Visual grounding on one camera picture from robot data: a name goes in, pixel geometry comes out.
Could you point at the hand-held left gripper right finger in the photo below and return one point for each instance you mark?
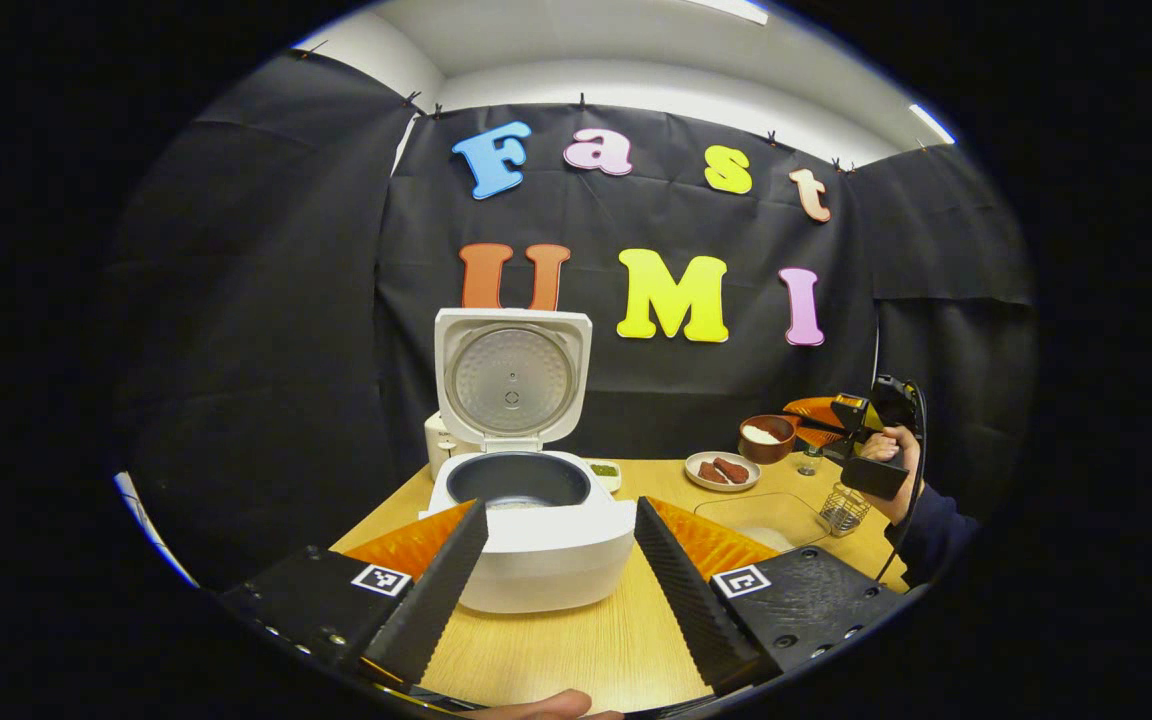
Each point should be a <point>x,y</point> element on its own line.
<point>686,600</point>

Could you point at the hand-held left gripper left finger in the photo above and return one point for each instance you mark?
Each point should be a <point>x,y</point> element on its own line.
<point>431,600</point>

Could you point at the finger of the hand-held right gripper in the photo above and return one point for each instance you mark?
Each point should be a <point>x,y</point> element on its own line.
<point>821,415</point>

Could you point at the scooped white rice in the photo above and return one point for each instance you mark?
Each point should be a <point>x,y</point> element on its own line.
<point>762,435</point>

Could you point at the brown wooden spoon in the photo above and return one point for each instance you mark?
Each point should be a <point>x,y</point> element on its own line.
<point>766,455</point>

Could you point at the white rice cooker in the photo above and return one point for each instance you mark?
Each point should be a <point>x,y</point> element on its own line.
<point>546,560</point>

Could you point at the clear plastic water bottle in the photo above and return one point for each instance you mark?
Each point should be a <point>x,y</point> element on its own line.
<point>809,463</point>

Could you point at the brown meat piece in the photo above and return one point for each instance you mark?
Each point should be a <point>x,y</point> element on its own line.
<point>734,469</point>
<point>710,472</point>

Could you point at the clear plastic container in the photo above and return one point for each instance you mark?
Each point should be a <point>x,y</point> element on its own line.
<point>736,510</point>

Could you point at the white oval plate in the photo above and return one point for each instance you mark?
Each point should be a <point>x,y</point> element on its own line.
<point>694,478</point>

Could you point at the white divided sauce dish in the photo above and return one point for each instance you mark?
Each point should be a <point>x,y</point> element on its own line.
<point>604,478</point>

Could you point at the cream kitchen appliance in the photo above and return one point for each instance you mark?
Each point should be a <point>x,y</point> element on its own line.
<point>436,445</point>

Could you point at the black backdrop cloth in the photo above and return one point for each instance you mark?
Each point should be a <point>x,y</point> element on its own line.
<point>266,350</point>

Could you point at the small ceiling light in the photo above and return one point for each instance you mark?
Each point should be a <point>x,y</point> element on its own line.
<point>933,124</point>

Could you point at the long ceiling light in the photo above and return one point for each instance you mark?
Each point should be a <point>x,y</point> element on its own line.
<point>731,8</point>

